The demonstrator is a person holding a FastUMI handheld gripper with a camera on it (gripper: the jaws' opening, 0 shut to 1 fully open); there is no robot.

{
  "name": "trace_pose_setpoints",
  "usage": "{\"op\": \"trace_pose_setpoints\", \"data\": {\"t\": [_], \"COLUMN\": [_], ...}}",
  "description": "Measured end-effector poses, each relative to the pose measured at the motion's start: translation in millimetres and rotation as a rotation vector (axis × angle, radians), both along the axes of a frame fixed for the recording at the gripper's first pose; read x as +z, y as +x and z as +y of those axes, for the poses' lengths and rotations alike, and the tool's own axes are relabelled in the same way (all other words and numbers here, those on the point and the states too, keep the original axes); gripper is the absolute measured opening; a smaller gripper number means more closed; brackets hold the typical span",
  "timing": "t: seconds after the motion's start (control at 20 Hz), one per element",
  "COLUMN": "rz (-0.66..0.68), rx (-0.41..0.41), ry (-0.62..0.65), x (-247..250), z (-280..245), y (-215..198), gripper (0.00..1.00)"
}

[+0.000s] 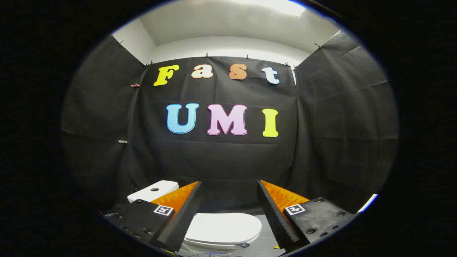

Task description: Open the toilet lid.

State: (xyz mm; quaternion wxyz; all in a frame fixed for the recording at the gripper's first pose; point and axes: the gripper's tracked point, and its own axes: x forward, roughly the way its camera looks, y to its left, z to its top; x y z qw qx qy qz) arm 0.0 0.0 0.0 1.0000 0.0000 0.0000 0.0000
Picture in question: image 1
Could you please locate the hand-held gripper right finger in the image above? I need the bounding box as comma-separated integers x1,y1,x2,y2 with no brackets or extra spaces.
257,180,357,251

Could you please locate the ceiling light panel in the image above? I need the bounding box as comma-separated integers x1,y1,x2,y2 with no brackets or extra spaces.
228,0,306,17

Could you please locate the white toilet bowl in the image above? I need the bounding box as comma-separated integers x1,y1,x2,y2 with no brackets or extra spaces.
182,237,251,250

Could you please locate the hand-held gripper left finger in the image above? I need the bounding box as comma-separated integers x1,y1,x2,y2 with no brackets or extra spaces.
104,181,203,252

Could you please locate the black backdrop cloth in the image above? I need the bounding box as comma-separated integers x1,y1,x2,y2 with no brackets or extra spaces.
61,30,398,216

